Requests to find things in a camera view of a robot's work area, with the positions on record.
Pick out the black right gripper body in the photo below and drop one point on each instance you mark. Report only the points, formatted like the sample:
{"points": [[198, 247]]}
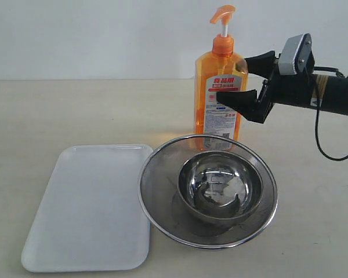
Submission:
{"points": [[294, 90]]}

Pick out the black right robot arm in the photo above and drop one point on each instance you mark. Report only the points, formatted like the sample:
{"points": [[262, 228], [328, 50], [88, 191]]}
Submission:
{"points": [[332, 92]]}

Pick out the stainless steel bowl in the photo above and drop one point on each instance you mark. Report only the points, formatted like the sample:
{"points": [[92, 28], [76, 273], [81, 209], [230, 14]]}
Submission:
{"points": [[219, 188]]}

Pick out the orange pump soap bottle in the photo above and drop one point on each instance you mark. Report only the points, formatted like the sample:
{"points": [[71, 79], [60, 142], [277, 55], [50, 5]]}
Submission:
{"points": [[220, 70]]}

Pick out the steel mesh strainer basket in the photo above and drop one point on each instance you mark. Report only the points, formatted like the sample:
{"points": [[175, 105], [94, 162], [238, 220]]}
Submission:
{"points": [[162, 205]]}

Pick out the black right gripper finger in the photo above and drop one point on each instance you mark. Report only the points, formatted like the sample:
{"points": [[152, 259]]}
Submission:
{"points": [[262, 65], [246, 103]]}

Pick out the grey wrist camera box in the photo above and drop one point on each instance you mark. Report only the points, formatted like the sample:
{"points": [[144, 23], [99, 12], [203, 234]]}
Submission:
{"points": [[295, 54]]}

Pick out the white rectangular plastic tray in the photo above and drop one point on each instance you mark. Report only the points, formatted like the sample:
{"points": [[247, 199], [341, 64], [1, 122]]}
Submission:
{"points": [[90, 217]]}

